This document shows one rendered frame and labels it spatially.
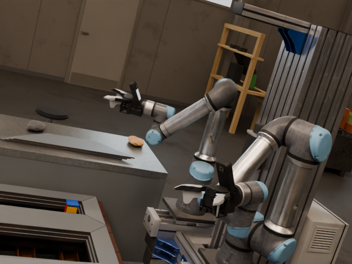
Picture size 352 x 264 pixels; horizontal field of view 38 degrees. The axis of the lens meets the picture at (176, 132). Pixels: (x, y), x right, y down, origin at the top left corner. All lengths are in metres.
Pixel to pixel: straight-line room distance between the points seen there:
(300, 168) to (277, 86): 0.51
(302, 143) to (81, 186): 1.39
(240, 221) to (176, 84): 9.13
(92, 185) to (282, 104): 1.17
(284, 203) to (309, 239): 0.50
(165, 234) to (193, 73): 8.52
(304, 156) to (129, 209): 1.36
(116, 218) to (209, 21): 8.18
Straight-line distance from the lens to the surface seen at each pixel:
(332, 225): 2.41
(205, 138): 2.53
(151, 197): 2.94
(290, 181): 1.89
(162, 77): 10.62
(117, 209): 2.92
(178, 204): 2.48
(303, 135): 1.84
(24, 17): 9.95
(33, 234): 2.39
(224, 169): 1.54
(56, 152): 2.79
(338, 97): 2.23
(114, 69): 10.27
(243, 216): 1.70
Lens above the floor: 1.95
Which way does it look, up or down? 13 degrees down
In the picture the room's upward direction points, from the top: 16 degrees clockwise
